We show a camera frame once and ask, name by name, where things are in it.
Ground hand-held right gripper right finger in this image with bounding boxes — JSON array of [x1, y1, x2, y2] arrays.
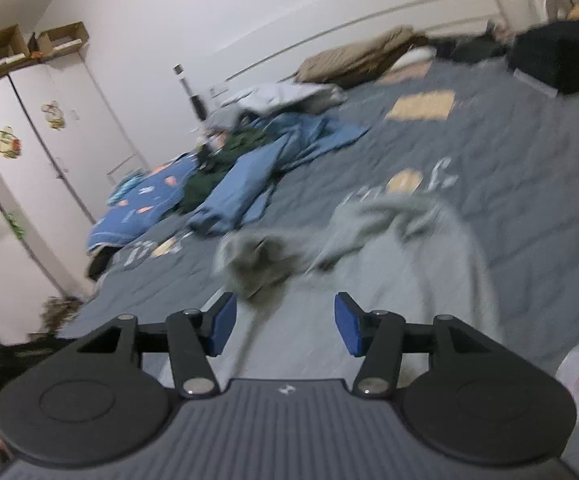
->
[[334, 292, 495, 401]]

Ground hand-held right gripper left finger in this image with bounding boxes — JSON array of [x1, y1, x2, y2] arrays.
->
[[77, 292, 238, 401]]

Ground grey T-shirt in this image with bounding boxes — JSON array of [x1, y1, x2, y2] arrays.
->
[[214, 192, 510, 381]]

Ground black clothes rack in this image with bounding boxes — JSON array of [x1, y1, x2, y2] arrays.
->
[[0, 162, 70, 306]]

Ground khaki folded clothes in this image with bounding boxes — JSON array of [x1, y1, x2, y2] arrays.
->
[[294, 26, 430, 88]]

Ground heap of black clothes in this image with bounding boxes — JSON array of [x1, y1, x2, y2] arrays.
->
[[432, 25, 515, 63]]

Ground stack of black folded clothes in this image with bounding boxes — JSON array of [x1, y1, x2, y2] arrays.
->
[[512, 20, 579, 96]]

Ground dark green garment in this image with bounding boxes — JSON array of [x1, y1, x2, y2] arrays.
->
[[182, 130, 270, 213]]

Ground blue shirt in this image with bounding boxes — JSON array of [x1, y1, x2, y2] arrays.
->
[[187, 112, 370, 238]]

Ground teal striped folded towel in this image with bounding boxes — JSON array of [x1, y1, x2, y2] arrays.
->
[[110, 172, 145, 206]]

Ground grey garment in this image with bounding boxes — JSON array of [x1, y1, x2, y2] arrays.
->
[[207, 107, 250, 133]]

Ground grey quilted bedspread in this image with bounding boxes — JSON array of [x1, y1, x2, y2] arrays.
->
[[60, 55, 579, 401]]

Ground white wardrobe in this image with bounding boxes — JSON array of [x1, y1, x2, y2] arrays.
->
[[0, 62, 150, 301]]

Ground white garment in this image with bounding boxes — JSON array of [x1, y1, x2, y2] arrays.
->
[[220, 82, 347, 121]]

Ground cartoon sticker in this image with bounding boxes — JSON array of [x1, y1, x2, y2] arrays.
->
[[41, 101, 66, 132], [0, 127, 23, 159]]

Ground cream folded garment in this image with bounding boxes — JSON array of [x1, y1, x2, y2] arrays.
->
[[394, 47, 436, 69]]

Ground white headboard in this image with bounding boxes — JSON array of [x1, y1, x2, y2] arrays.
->
[[224, 0, 535, 83]]

